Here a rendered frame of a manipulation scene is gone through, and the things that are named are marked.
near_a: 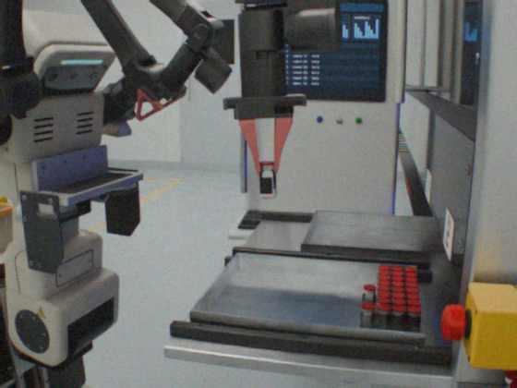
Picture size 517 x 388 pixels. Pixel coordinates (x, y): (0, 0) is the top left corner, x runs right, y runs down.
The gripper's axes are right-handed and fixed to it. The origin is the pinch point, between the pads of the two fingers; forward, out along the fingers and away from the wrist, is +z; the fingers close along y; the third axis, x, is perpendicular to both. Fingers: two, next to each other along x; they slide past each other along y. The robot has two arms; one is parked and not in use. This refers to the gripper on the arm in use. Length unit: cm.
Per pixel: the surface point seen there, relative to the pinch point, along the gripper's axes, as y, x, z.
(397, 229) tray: 32, 53, 26
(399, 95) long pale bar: 36, 65, -6
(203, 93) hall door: -63, 580, 5
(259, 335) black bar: -2.0, -0.9, 23.6
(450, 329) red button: 18.5, -18.2, 15.0
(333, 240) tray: 15, 45, 25
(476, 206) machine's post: 23.8, -10.7, 3.7
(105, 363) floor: -73, 133, 108
